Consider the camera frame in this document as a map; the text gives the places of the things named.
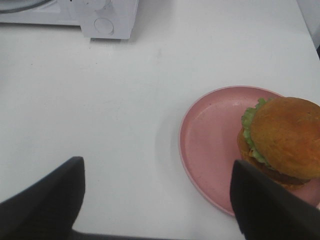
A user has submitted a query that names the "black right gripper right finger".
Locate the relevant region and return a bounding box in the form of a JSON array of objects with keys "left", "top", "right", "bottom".
[{"left": 229, "top": 160, "right": 320, "bottom": 240}]

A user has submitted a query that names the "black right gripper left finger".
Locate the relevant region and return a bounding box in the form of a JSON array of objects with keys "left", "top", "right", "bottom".
[{"left": 0, "top": 156, "right": 86, "bottom": 240}]

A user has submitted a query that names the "burger with lettuce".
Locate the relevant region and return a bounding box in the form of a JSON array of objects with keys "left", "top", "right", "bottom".
[{"left": 237, "top": 97, "right": 320, "bottom": 190}]

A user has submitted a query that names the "pink plate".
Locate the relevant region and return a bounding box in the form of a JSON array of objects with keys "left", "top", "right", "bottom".
[{"left": 178, "top": 85, "right": 320, "bottom": 217}]

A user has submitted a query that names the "round door release button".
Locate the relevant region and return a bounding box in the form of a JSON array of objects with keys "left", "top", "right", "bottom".
[{"left": 94, "top": 17, "right": 114, "bottom": 35}]

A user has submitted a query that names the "white timer knob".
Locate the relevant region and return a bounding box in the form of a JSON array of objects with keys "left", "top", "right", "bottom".
[{"left": 91, "top": 0, "right": 111, "bottom": 11}]

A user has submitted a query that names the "white microwave oven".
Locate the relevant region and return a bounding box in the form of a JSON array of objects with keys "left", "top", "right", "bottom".
[{"left": 0, "top": 0, "right": 139, "bottom": 40}]

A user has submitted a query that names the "glass turntable plate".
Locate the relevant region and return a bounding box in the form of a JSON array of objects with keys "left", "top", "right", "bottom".
[{"left": 0, "top": 0, "right": 51, "bottom": 14}]

